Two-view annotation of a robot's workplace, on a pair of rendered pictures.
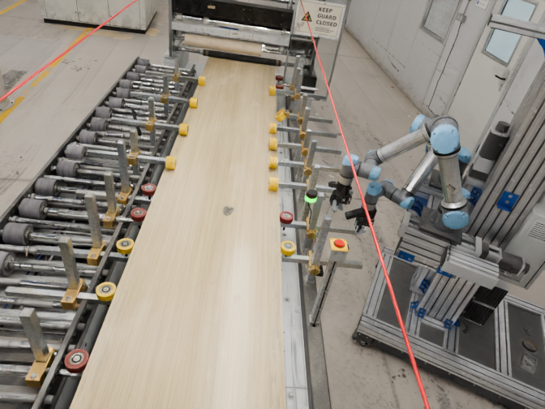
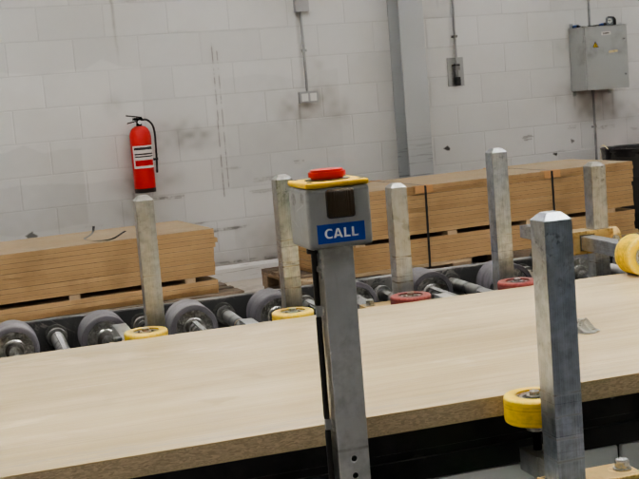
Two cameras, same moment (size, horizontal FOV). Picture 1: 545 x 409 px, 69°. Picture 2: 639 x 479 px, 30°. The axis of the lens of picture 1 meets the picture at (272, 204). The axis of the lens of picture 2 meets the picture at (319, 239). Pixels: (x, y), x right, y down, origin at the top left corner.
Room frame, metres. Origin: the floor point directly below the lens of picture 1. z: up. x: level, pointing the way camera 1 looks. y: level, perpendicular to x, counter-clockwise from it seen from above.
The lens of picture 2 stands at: (1.01, -1.54, 1.31)
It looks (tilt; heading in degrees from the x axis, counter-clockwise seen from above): 7 degrees down; 80
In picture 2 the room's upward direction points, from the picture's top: 5 degrees counter-clockwise
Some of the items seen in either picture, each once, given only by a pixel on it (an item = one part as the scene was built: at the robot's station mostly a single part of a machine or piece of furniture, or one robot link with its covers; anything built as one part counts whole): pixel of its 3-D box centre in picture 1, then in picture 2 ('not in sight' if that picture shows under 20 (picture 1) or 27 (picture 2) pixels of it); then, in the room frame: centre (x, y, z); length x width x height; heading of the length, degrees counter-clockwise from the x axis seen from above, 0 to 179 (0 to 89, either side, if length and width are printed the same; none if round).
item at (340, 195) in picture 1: (342, 191); not in sight; (1.77, -0.35, 1.13); 0.09 x 0.08 x 0.12; 27
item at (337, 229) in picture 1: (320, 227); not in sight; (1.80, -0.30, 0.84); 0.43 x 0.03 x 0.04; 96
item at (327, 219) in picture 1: (317, 252); (561, 417); (1.50, -0.27, 0.92); 0.04 x 0.04 x 0.48; 6
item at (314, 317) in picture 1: (323, 291); (346, 448); (1.24, -0.30, 0.93); 0.05 x 0.05 x 0.45; 6
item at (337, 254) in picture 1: (336, 251); (330, 214); (1.24, -0.30, 1.18); 0.07 x 0.07 x 0.08; 6
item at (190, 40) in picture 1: (243, 47); not in sight; (4.28, 0.59, 1.05); 1.43 x 0.12 x 0.12; 96
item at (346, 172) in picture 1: (349, 165); not in sight; (1.78, -0.35, 1.29); 0.09 x 0.08 x 0.11; 77
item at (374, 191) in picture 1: (373, 192); not in sight; (1.82, -0.53, 1.13); 0.09 x 0.08 x 0.11; 138
